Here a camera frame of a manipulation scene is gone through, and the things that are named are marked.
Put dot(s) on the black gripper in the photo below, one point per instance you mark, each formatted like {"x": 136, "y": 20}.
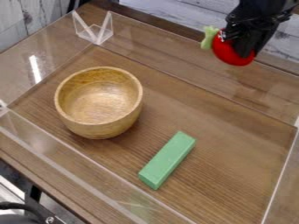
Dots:
{"x": 252, "y": 22}

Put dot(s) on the red plush strawberry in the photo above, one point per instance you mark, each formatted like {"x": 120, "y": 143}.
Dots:
{"x": 221, "y": 47}

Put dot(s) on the wooden bowl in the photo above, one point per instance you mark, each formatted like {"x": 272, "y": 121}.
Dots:
{"x": 99, "y": 101}

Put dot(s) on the green rectangular block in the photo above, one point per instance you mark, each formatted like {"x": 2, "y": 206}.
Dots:
{"x": 163, "y": 163}

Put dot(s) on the black table leg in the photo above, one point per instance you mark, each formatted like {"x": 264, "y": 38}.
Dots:
{"x": 34, "y": 193}

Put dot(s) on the clear acrylic corner bracket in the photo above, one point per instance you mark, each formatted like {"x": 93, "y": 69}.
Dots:
{"x": 96, "y": 34}

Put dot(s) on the clear acrylic tray wall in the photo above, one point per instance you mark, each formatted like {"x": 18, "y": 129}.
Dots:
{"x": 83, "y": 185}

